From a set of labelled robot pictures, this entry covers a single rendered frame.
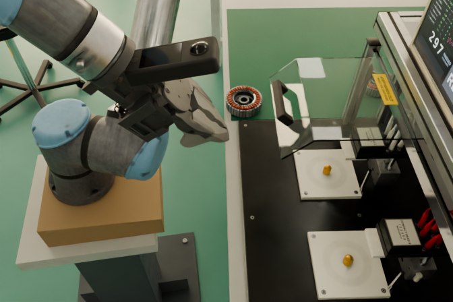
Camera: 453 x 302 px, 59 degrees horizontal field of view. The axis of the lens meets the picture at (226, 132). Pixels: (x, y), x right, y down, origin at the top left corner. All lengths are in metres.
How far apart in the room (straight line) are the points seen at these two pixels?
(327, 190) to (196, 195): 1.00
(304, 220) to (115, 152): 0.47
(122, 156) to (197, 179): 1.20
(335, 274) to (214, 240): 0.95
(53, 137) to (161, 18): 0.31
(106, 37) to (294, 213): 0.68
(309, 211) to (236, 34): 0.77
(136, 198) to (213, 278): 0.84
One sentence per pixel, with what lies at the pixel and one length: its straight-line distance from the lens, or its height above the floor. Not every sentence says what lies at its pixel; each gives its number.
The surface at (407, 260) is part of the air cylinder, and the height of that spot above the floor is 0.81.
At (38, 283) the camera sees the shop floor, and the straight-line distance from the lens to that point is 1.90.
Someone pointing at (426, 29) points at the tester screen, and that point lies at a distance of 0.88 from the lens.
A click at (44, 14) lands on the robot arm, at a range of 0.46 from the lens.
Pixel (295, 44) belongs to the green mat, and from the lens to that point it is 1.50.
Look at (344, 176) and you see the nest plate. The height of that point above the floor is 0.78.
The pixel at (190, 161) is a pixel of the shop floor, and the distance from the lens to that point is 2.04.
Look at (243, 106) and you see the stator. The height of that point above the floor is 0.79.
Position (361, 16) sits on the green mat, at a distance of 1.71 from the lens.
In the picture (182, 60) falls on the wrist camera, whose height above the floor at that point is 1.33.
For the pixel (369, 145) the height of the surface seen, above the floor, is 0.92.
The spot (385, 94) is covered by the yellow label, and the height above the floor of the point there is 1.07.
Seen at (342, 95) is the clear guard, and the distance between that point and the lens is 0.85.
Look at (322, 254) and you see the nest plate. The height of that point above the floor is 0.78.
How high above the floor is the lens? 1.63
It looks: 49 degrees down
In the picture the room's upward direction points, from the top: straight up
